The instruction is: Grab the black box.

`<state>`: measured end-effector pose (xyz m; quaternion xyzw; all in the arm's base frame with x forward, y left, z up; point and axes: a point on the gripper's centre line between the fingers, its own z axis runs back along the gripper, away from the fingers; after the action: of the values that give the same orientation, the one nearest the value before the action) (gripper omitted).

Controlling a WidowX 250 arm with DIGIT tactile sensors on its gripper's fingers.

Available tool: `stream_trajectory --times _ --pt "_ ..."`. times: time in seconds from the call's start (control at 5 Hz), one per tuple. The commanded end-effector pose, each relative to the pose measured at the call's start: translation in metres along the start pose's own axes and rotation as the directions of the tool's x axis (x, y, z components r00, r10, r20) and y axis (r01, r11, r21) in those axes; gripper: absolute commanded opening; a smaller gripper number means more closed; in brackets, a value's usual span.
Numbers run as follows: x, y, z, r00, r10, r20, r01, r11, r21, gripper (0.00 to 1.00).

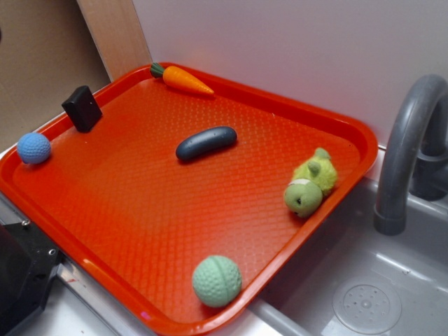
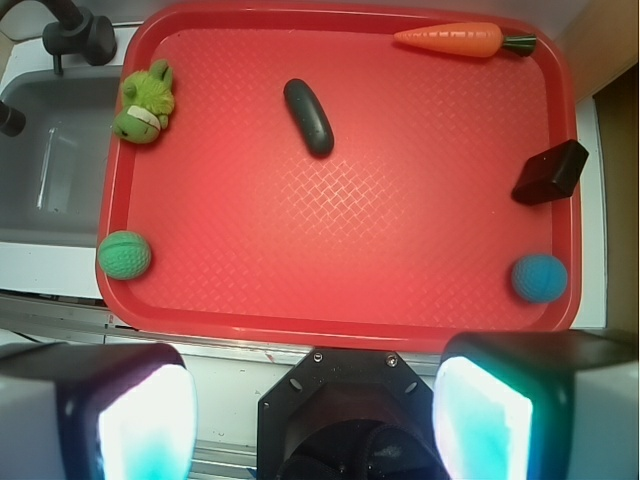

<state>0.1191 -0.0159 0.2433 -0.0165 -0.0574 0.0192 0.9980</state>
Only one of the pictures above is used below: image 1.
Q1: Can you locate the green dimpled ball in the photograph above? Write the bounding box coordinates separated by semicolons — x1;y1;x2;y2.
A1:
192;255;242;308

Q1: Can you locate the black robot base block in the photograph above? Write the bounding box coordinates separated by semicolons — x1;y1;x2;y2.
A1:
1;220;62;335

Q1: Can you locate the black box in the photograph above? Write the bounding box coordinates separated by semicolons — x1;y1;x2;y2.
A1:
62;85;102;133

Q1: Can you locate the green plush turtle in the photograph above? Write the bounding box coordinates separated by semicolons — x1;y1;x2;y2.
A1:
283;148;338;218

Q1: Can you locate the orange plastic tray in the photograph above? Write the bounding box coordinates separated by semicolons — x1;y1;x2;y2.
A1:
1;67;378;335

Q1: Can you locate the grey toy faucet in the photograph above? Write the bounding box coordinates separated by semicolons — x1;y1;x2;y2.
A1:
374;74;447;236

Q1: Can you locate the wooden board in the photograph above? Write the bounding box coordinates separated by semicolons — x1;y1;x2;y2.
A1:
77;0;152;81

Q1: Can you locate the grey toy sink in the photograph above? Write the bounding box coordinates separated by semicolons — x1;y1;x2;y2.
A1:
244;176;448;336

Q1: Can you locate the dark blue toy sausage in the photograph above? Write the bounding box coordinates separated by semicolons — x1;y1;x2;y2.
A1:
176;126;237;161

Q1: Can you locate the orange toy carrot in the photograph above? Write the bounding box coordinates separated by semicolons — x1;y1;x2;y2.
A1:
150;62;214;96

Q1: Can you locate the blue dimpled ball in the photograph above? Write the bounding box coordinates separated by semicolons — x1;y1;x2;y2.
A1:
17;132;51;165

